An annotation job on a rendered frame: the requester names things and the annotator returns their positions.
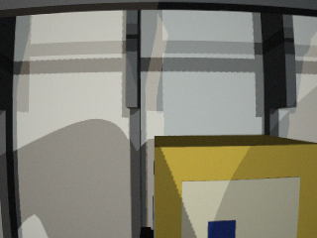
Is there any yellow butter carton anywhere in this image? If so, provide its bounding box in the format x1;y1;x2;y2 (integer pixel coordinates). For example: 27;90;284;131
153;135;317;238

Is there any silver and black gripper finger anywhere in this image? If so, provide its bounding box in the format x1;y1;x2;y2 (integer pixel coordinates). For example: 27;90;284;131
140;227;154;238

